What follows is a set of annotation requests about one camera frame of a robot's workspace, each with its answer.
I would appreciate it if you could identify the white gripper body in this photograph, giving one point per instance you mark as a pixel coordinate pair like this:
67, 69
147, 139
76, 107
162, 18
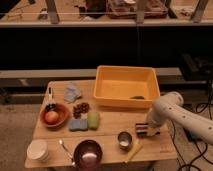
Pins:
151, 131

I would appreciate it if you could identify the dark red bowl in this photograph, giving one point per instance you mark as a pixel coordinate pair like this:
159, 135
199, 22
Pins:
87, 155

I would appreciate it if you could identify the orange wooden bowl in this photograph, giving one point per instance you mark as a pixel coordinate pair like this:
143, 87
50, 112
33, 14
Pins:
63, 112

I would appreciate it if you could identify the yellow banana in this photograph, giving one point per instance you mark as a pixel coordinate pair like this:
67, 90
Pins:
136, 148

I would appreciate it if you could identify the striped whiteboard eraser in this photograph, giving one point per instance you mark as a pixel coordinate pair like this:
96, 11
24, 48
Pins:
141, 129

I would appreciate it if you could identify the metal spoon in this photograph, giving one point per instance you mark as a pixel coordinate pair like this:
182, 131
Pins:
61, 142

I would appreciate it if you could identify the white marker pen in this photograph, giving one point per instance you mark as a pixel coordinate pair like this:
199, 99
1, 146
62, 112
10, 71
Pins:
50, 95

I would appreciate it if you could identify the yellow plastic bin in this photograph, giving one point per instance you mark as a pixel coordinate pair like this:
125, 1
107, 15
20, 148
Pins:
114, 85

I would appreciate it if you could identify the orange fruit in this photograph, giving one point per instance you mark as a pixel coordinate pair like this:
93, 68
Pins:
51, 117

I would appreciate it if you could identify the small steel cup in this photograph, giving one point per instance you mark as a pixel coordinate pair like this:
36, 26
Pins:
125, 140

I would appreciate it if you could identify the blue sponge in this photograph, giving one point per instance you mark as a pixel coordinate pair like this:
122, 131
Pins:
78, 125

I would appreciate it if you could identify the green sponge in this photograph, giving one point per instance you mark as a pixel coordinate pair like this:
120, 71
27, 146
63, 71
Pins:
93, 120

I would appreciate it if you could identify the bunch of dark grapes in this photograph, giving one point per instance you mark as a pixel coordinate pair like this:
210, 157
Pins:
80, 108

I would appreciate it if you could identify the green pepper in bin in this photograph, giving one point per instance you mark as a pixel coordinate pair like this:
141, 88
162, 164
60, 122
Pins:
138, 97

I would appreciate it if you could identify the crumpled blue cloth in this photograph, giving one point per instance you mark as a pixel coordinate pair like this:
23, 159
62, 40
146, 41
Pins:
72, 93

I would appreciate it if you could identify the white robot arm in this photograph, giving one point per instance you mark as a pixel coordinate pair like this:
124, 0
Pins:
169, 106

